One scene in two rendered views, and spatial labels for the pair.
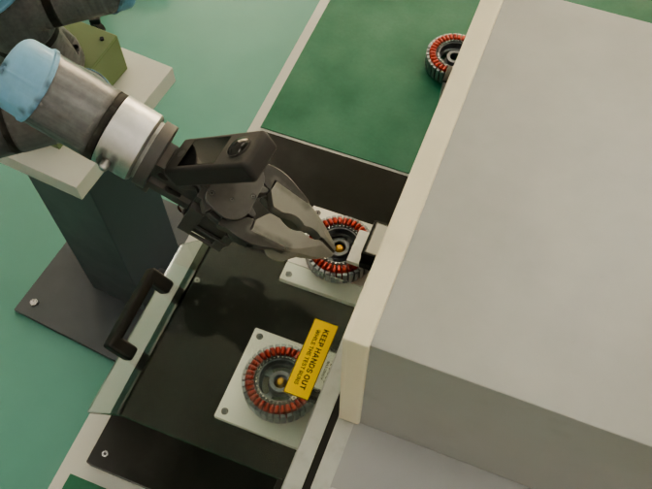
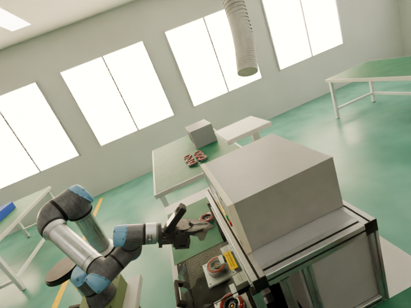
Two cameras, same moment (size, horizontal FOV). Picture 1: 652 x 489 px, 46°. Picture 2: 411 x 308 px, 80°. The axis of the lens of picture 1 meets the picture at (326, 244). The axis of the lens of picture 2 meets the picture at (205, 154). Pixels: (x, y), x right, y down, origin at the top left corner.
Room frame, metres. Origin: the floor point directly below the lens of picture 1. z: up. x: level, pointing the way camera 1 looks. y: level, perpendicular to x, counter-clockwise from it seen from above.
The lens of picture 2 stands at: (-0.36, 0.29, 1.74)
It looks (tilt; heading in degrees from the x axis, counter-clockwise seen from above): 19 degrees down; 333
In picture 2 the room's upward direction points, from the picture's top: 22 degrees counter-clockwise
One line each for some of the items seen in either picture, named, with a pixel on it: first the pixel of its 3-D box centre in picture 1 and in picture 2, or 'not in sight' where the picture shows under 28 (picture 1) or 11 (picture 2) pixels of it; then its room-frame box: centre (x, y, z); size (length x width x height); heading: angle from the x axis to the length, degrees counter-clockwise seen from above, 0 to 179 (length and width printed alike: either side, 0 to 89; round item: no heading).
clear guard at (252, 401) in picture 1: (256, 360); (218, 276); (0.32, 0.08, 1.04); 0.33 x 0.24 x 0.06; 69
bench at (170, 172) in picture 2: not in sight; (199, 173); (2.63, -1.03, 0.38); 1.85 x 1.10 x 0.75; 159
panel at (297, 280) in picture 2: not in sight; (265, 241); (0.40, -0.21, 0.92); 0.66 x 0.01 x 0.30; 159
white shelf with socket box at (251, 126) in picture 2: not in sight; (249, 152); (1.13, -0.85, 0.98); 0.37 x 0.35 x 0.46; 159
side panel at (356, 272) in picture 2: not in sight; (346, 281); (0.04, -0.23, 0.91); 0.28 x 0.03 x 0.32; 69
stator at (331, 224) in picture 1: (339, 248); not in sight; (0.61, -0.02, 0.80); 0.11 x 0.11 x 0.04
